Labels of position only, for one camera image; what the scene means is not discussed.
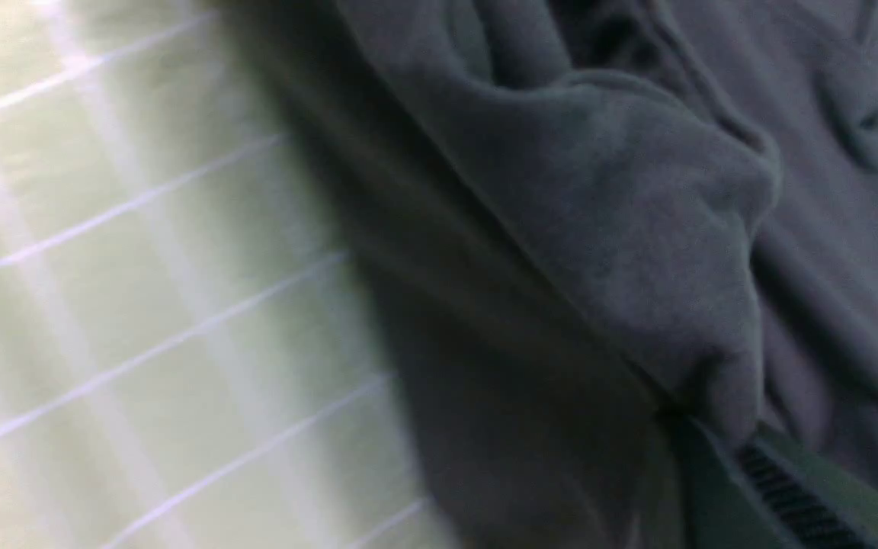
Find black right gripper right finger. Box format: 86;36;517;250
736;427;878;548

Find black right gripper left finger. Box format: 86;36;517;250
663;416;798;548

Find dark gray long-sleeve shirt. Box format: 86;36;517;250
219;1;878;548

